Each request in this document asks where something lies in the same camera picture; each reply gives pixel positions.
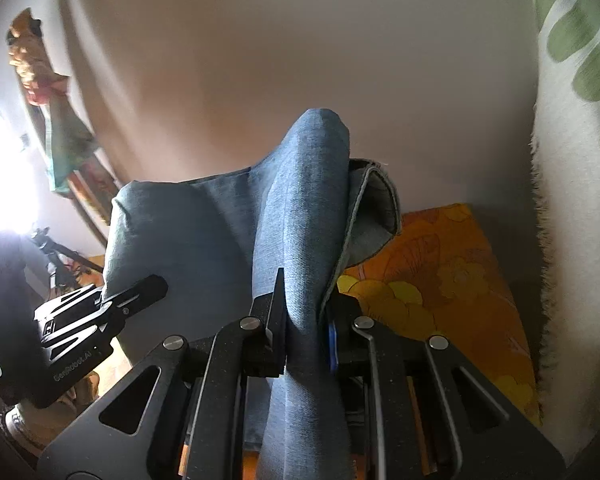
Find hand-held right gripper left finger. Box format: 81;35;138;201
37;267;287;480

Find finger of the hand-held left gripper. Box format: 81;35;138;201
100;274;170;322

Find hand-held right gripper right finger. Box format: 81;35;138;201
320;292;566;480

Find blue pants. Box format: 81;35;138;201
102;107;403;480

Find person's left forearm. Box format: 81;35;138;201
0;237;48;406

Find person's left hand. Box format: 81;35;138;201
0;375;103;453

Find black tripod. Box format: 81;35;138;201
29;227;105;293

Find orange floral bedsheet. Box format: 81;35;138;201
87;203;543;480

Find colourful hanging cloth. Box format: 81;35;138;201
7;7;98;195

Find bright window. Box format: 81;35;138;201
0;97;43;238

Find white green-patterned blanket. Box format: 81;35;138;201
527;0;600;463

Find wooden frame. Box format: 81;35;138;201
65;160;126;248

